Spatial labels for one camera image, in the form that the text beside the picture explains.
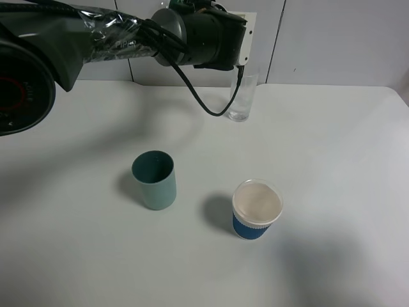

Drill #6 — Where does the tall clear drinking glass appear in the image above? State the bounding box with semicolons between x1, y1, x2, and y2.
228;64;259;122

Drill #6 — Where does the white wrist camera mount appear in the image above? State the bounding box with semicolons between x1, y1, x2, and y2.
229;11;257;66

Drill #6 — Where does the teal plastic cup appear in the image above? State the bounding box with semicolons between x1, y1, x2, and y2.
131;150;176;210

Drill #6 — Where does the blue paper cup with lid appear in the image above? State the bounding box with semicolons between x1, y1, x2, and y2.
232;178;284;240

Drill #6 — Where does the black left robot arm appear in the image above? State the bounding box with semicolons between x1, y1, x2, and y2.
1;1;254;136

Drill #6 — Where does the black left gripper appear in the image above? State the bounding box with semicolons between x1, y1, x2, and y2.
172;1;247;71

